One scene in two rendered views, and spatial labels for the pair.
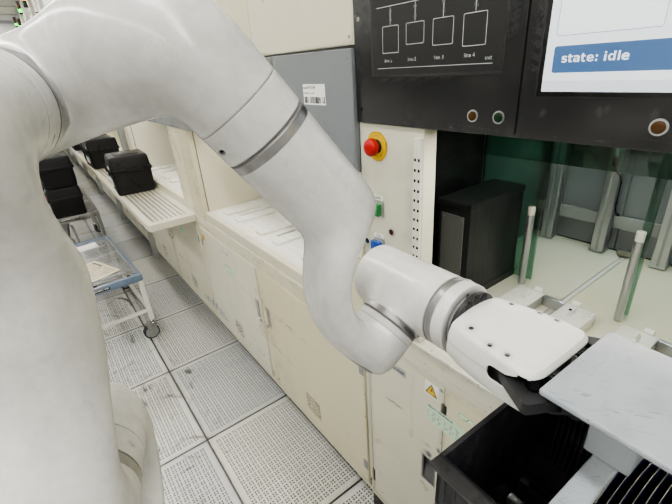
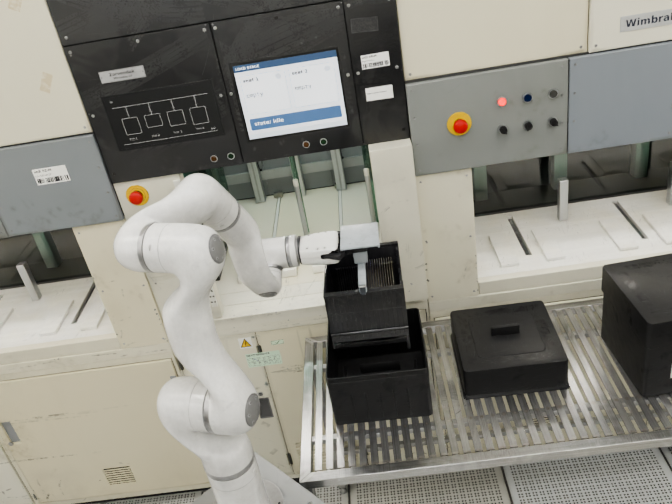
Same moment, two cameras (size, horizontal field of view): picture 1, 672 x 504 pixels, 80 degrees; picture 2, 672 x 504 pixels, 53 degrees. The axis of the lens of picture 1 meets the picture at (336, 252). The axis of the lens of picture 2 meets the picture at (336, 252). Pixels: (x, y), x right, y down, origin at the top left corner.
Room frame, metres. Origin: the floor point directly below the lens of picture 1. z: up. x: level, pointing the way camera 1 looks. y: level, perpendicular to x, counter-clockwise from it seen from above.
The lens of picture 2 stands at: (-0.67, 0.96, 2.13)
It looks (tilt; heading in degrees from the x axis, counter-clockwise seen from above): 31 degrees down; 310
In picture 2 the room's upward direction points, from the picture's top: 10 degrees counter-clockwise
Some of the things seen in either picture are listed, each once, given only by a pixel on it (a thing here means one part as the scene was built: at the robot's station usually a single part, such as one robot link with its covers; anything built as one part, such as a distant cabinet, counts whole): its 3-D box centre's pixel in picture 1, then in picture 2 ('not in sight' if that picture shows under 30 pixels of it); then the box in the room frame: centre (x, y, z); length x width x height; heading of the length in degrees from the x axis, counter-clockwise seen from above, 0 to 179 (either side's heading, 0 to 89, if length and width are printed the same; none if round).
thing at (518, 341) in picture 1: (508, 343); (317, 247); (0.32, -0.17, 1.26); 0.11 x 0.10 x 0.07; 34
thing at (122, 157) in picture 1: (129, 171); not in sight; (2.88, 1.43, 0.93); 0.30 x 0.28 x 0.26; 32
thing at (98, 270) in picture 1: (90, 271); not in sight; (2.25, 1.52, 0.47); 0.31 x 0.23 x 0.02; 57
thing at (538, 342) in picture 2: not in sight; (505, 343); (-0.05, -0.48, 0.83); 0.29 x 0.29 x 0.13; 34
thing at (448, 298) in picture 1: (460, 315); (294, 250); (0.38, -0.14, 1.26); 0.09 x 0.03 x 0.08; 124
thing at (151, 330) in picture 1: (102, 290); not in sight; (2.41, 1.60, 0.24); 0.97 x 0.52 x 0.48; 38
